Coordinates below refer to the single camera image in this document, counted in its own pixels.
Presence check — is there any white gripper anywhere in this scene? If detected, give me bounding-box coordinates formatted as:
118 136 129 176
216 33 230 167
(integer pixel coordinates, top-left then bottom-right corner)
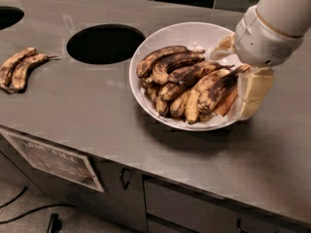
210 6 303 120

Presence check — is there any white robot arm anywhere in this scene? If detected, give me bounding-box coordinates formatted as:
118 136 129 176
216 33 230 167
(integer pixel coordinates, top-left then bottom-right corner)
210 0 311 119

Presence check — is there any blackened banana right of pile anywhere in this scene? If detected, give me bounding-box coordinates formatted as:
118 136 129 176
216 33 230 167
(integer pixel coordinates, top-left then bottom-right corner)
197 64 251 114

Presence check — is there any blackened banana of pile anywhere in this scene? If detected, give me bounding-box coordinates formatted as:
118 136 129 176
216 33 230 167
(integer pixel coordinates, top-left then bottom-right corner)
158 61 232 102
197 64 251 114

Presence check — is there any white ceramic bowl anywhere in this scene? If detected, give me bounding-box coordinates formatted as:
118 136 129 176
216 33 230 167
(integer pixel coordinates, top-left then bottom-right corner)
129 22 245 131

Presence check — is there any blackened banana middle of pile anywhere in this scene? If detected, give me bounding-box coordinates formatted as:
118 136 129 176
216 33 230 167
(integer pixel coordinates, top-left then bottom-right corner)
158 61 232 102

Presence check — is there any yellow banana centre right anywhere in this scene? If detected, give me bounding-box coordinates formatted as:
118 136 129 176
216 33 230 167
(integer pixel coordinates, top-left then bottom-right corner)
185 69 230 124

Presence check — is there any yellow banana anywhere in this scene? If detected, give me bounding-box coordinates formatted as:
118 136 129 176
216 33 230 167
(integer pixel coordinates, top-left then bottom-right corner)
185 69 230 124
170 90 190 117

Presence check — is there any yellow banana lower middle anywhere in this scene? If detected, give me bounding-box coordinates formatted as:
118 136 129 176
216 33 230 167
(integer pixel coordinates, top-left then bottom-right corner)
170 90 190 117

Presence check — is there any spotted banana top of pile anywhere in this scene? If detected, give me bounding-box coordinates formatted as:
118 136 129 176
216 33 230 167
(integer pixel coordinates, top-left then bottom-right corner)
136 46 204 78

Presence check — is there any small banana lower left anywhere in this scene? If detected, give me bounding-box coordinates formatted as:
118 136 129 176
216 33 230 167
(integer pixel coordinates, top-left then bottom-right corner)
145 83 169 117

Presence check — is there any spotted banana on counter right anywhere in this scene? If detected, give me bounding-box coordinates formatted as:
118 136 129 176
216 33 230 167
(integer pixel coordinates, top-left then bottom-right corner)
11 53 56 92

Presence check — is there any spotted banana on counter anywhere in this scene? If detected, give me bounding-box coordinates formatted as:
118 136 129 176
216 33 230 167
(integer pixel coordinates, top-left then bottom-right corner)
0 48 37 92
11 53 56 92

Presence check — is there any spotted banana on counter left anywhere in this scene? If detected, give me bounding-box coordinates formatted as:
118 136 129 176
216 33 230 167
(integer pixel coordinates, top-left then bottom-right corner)
0 48 37 92

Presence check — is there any grey cabinet drawer front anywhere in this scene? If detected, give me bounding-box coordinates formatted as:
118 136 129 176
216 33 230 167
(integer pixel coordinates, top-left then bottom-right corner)
144 179 294 233

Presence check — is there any black caster on floor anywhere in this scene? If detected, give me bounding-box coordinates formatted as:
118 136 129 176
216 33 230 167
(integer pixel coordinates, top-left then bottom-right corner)
47 214 62 233

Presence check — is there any black cabinet handle left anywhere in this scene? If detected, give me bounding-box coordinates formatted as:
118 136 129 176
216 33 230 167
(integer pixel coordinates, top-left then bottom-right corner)
120 168 131 190

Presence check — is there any black cabinet handle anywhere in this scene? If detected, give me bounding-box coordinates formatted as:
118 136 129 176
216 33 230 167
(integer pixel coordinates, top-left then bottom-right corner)
120 168 131 190
236 218 248 233

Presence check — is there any black cabinet handle right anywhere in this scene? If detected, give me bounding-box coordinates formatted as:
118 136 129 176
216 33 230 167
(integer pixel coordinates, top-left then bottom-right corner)
236 218 248 233

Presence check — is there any black cable on floor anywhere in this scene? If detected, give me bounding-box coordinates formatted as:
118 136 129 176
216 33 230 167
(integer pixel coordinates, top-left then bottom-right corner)
0 185 78 225

